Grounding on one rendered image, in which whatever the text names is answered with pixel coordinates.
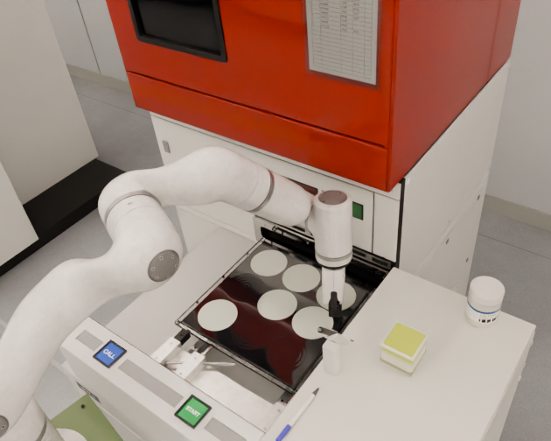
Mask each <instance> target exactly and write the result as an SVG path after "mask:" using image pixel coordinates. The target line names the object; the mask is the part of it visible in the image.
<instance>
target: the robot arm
mask: <svg viewBox="0 0 551 441"><path fill-rule="evenodd" d="M219 201H222V202H225V203H227V204H229V205H231V206H234V207H237V208H239V209H241V210H244V211H246V212H249V213H251V214H254V215H257V216H259V217H262V218H263V219H266V220H268V221H273V222H274V223H277V224H280V225H283V226H289V227H290V226H295V225H299V226H301V227H303V228H305V229H307V230H309V231H310V232H311V233H312V235H313V237H314V239H315V253H316V259H317V261H318V263H319V265H320V266H322V292H323V303H324V304H328V302H329V304H328V309H329V317H331V318H341V317H342V303H343V298H344V290H345V267H346V266H347V265H348V264H349V263H350V261H351V260H352V197H351V196H350V194H348V193H347V192H343V191H340V190H326V191H323V192H320V193H318V194H317V195H316V196H314V195H313V194H311V193H309V192H307V191H305V190H304V189H303V188H302V187H301V186H299V185H297V184H296V183H294V182H292V181H290V180H288V179H287V178H285V177H283V176H281V175H279V174H278V173H276V172H274V171H271V170H270V169H268V168H266V167H264V166H262V165H260V164H257V163H256V162H255V161H253V160H251V159H249V158H247V157H244V156H242V155H241V154H239V153H237V152H235V151H233V150H230V149H228V148H226V147H222V146H218V145H209V146H205V147H202V148H199V149H197V150H195V151H193V152H191V153H190V154H188V155H186V156H184V157H182V158H180V159H179V160H178V161H175V162H173V163H171V164H168V165H165V166H162V167H159V168H155V169H148V170H137V171H128V172H125V173H123V174H122V175H120V176H118V177H116V178H114V179H113V180H112V181H110V182H109V183H108V184H107V185H106V186H105V188H104V189H103V191H102V192H101V195H100V198H99V201H98V209H99V214H100V216H101V220H102V222H103V224H104V226H105V228H106V229H107V231H108V234H109V235H110V237H111V239H112V241H113V245H112V247H111V249H110V250H109V252H108V253H106V254H105V255H103V256H101V257H97V258H94V259H71V260H68V261H65V262H63V263H61V264H60V265H59V266H57V267H56V268H54V269H53V270H52V271H51V272H50V273H49V274H47V275H46V276H45V277H44V278H43V279H42V280H41V281H40V282H39V283H38V284H37V285H36V286H35V287H34V288H33V289H32V290H31V291H30V292H29V293H28V294H27V295H26V297H25V298H24V299H23V300H22V302H21V303H20V304H19V306H18V307H17V309H16V310H15V311H14V313H13V315H12V317H11V318H10V321H9V323H8V325H7V326H6V328H5V331H4V333H3V335H2V334H1V333H0V441H87V440H86V439H85V438H84V437H83V436H82V435H81V434H80V433H78V432H76V431H74V430H69V429H56V428H55V426H54V425H53V424H52V422H51V420H50V419H49V418H48V416H47V415H46V413H45V412H44V411H43V410H42V408H41V407H40V406H39V404H38V402H37V401H36V399H35V398H34V396H33V395H34V393H35V391H36V390H37V388H38V385H39V384H40V382H41V380H42V378H43V376H44V374H45V371H46V370H47V368H48V366H49V364H50V362H51V360H52V358H53V356H54V355H55V354H56V352H57V351H58V349H59V347H60V346H61V345H62V343H63V342H64V341H65V340H66V338H67V337H68V336H69V335H70V334H71V333H72V332H73V331H74V330H75V329H76V328H77V327H78V326H79V325H80V324H81V323H82V322H83V321H84V320H86V319H87V318H88V317H89V316H90V315H91V314H92V313H93V312H94V311H95V310H97V309H98V308H99V307H100V306H102V305H104V304H105V303H107V302H108V301H109V300H111V299H113V298H117V297H120V296H123V295H128V294H133V293H141V292H147V291H153V290H155V289H156V288H158V287H160V286H162V285H163V284H165V283H166V282H168V281H169V280H170V279H171V278H172V277H173V276H174V275H175V273H176V272H177V270H178V268H179V266H180V264H181V262H182V259H183V246H182V242H181V239H180V237H179V235H178V232H177V230H176V229H175V227H174V226H173V224H172V223H171V221H170V219H169V218H168V216H167V215H166V213H165V212H164V210H163V208H165V207H168V206H201V205H209V204H212V203H215V202H219Z"/></svg>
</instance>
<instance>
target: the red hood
mask: <svg viewBox="0 0 551 441"><path fill-rule="evenodd" d="M520 2H521V0H106V3H107V6H108V12H109V15H110V18H111V21H112V25H113V27H114V31H115V36H116V39H117V43H118V45H119V49H120V52H121V56H122V61H123V64H124V67H125V70H126V74H127V76H128V80H129V85H130V88H131V92H132V94H133V98H134V101H135V105H136V106H137V107H138V108H140V109H145V110H148V111H150V112H153V113H156V114H159V115H161V116H166V117H169V118H170V119H173V120H176V121H179V122H182V123H186V124H189V125H191V126H194V127H197V128H200V129H203V130H206V131H209V132H212V133H214V134H217V135H220V136H223V137H227V138H230V139H233V140H235V141H238V142H240V143H243V144H247V145H250V146H253V147H255V148H258V149H261V150H264V151H268V152H271V153H274V154H276V155H278V156H281V157H284V158H288V159H291V160H294V161H297V162H299V163H302V164H305V165H309V166H311V167H314V168H317V169H319V170H322V171H325V172H329V173H332V174H335V175H338V176H340V177H343V178H345V179H350V180H352V181H355V182H358V183H361V184H363V185H366V186H371V187H373V188H376V189H379V190H381V191H383V192H386V193H390V192H391V191H392V189H393V188H394V187H395V186H396V185H397V184H398V183H399V181H400V180H401V179H402V178H403V177H404V176H405V175H406V173H407V172H408V171H409V170H410V169H411V168H412V167H413V165H414V164H415V163H416V162H417V161H418V160H419V159H420V157H421V156H422V155H423V154H424V153H425V152H426V151H427V149H428V148H429V147H430V146H431V145H432V144H433V143H434V142H435V140H436V139H437V138H438V137H439V136H440V135H441V134H442V133H443V132H444V131H445V130H446V129H447V127H448V126H449V125H450V124H451V123H452V122H453V121H454V119H455V118H456V117H457V116H458V115H459V114H460V113H461V111H462V110H463V109H464V108H465V107H466V106H467V105H468V103H469V102H470V101H471V100H472V99H473V98H474V97H475V95H476V94H477V93H478V92H479V91H480V90H481V89H482V87H483V86H484V85H485V84H486V83H487V82H488V81H489V79H490V78H491V77H492V76H493V75H494V74H495V73H496V72H497V71H498V70H499V69H500V68H501V67H502V66H503V64H504V63H505V62H506V61H507V60H508V59H509V58H510V56H511V52H512V47H513V39H514V34H515V29H516V24H517V20H518V15H519V11H520Z"/></svg>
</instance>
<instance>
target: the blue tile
mask: <svg viewBox="0 0 551 441"><path fill-rule="evenodd" d="M122 352H123V350H121V349H120V348H119V347H117V346H115V345H114V344H112V343H110V344H108V345H107V346H106V347H105V348H104V349H103V350H102V351H101V352H100V353H98V354H97V355H96V357H97V358H98V359H100V360H101V361H103V362H104V363H106V364H107V365H109V364H110V363H111V362H112V361H114V360H115V359H116V358H117V357H118V356H119V355H120V354H121V353H122Z"/></svg>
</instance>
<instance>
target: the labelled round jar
mask: <svg viewBox="0 0 551 441"><path fill-rule="evenodd" d="M504 294H505V288H504V285H503V284H502V283H501V282H500V281H499V280H497V279H495V278H493V277H490V276H479V277H476V278H474V279H473V280H472V281H471V285H470V289H469V294H468V297H467V302H466V306H465V312H464V315H465V317H466V319H467V320H468V321H469V322H470V323H471V324H473V325H474V326H477V327H483V328H486V327H491V326H494V325H495V324H496V323H497V321H498V317H499V312H500V308H501V305H502V301H503V297H504Z"/></svg>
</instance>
